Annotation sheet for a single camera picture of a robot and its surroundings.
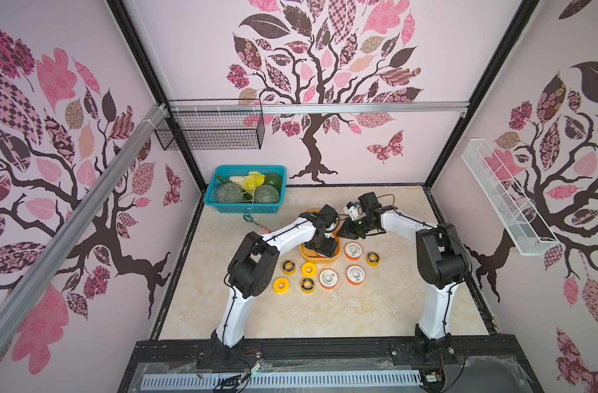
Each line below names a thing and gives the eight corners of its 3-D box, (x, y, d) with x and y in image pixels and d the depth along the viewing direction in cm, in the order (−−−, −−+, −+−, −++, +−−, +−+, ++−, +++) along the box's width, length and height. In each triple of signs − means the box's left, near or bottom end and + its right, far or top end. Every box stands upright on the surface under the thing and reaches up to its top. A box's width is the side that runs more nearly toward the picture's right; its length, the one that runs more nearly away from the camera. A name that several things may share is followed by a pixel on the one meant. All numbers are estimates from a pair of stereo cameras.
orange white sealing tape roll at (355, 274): (347, 285, 90) (348, 282, 88) (345, 267, 95) (345, 264, 93) (365, 285, 90) (367, 282, 88) (362, 267, 95) (364, 264, 93)
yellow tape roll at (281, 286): (273, 295, 88) (272, 292, 86) (274, 279, 92) (273, 277, 90) (289, 295, 88) (288, 292, 86) (289, 279, 92) (289, 277, 90)
